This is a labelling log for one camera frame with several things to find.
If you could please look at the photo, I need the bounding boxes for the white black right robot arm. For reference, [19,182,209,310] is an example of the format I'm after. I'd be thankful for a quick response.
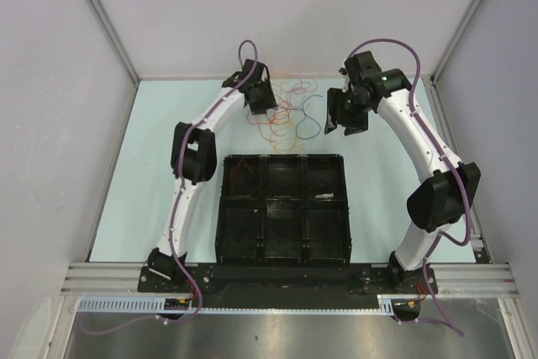
[324,51,481,293]

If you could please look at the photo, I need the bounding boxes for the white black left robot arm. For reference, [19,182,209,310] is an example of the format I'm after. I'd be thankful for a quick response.
[147,59,277,292]

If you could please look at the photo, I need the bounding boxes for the brown thin cable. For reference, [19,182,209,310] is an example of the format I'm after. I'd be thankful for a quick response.
[229,157,257,196]

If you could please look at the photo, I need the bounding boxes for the orange thin cable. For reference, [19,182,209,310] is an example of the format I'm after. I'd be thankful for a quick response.
[247,100,303,153]

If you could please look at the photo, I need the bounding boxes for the blue thin cable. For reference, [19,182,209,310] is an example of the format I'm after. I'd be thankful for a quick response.
[294,92,324,141]

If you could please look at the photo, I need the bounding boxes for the black six-compartment bin tray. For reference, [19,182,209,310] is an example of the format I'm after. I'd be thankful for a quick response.
[215,154,352,267]

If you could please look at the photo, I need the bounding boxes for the aluminium frame rail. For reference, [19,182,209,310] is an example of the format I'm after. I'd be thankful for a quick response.
[61,262,520,298]

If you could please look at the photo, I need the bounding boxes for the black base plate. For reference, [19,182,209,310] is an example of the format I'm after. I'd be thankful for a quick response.
[138,261,440,322]

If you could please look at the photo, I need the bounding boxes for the white slotted cable duct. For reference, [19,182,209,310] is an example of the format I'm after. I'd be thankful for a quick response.
[77,295,419,315]

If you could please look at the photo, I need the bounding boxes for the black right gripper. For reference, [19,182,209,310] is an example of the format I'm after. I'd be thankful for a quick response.
[324,87,372,136]

